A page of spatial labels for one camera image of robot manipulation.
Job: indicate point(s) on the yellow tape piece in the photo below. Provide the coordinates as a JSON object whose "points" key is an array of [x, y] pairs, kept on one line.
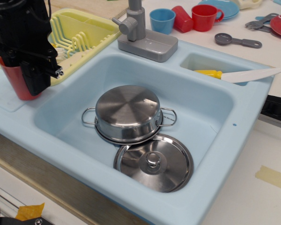
{"points": [[29, 212]]}

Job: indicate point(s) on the grey toy faucet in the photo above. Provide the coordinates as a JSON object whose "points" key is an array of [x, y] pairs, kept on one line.
{"points": [[138, 40]]}

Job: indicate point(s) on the blue plastic cup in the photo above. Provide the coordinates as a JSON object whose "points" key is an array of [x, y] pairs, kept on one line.
{"points": [[162, 20]]}

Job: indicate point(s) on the yellow dish brush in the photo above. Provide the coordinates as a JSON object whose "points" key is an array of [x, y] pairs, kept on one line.
{"points": [[59, 53]]}

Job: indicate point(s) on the grey toy knife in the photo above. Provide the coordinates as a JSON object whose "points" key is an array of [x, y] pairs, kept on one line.
{"points": [[271, 16]]}

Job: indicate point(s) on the red plastic tumbler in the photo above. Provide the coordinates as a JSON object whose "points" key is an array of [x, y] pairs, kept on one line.
{"points": [[16, 79]]}

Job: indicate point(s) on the blue toy utensil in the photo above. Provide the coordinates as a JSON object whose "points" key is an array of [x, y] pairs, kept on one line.
{"points": [[261, 18]]}

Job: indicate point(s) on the grey toy fork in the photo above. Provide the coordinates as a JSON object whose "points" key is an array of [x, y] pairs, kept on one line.
{"points": [[257, 25]]}

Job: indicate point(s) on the red mug with handle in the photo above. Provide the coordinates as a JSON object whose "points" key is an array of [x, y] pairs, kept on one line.
{"points": [[205, 16]]}

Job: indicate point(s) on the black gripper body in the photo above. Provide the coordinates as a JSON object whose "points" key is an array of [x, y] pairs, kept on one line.
{"points": [[24, 30]]}

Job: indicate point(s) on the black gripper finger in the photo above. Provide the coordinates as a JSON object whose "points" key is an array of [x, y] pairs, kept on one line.
{"points": [[11, 61], [36, 80]]}

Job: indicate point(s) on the steel pot upside down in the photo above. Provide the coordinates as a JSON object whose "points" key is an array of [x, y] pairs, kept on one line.
{"points": [[127, 115]]}

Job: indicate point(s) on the light blue toy sink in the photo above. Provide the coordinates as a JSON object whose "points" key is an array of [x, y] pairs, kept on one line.
{"points": [[214, 119]]}

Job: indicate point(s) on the red tumbler lying down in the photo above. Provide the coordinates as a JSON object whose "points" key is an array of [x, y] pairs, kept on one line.
{"points": [[183, 22]]}

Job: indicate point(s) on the blue plastic plate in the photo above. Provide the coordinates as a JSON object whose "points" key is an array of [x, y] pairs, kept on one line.
{"points": [[229, 8]]}

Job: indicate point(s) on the white yellow toy knife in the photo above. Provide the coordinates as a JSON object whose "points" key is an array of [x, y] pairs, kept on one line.
{"points": [[241, 76]]}

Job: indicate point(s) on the beige masking tape strip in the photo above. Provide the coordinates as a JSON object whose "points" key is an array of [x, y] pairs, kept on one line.
{"points": [[269, 175]]}

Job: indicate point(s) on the steel pot lid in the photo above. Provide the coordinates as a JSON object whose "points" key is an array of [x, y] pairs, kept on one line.
{"points": [[162, 163]]}

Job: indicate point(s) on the grey toy spoon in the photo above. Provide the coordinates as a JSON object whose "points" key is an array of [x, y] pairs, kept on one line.
{"points": [[226, 39]]}

